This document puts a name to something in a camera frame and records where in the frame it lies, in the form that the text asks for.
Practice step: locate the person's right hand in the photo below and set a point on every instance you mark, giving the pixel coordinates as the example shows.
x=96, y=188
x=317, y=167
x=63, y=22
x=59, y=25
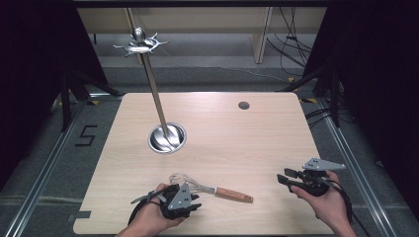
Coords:
x=327, y=204

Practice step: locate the metal utensil rack stand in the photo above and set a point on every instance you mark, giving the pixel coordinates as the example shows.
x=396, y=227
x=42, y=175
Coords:
x=154, y=94

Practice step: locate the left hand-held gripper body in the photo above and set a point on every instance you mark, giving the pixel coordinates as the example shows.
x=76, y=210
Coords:
x=179, y=199

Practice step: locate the black tripod stand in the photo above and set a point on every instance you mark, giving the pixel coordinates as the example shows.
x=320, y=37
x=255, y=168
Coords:
x=67, y=98
x=334, y=95

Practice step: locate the aluminium floor rail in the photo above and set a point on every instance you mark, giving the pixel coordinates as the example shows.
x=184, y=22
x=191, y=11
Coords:
x=355, y=164
x=49, y=164

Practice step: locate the black curtain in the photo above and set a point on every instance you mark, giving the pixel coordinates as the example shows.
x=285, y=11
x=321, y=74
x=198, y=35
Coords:
x=36, y=65
x=378, y=82

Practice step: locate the person's left hand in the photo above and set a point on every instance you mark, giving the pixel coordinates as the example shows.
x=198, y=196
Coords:
x=150, y=215

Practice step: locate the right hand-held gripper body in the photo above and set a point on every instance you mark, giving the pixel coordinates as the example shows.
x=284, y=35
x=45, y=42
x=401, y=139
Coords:
x=314, y=181

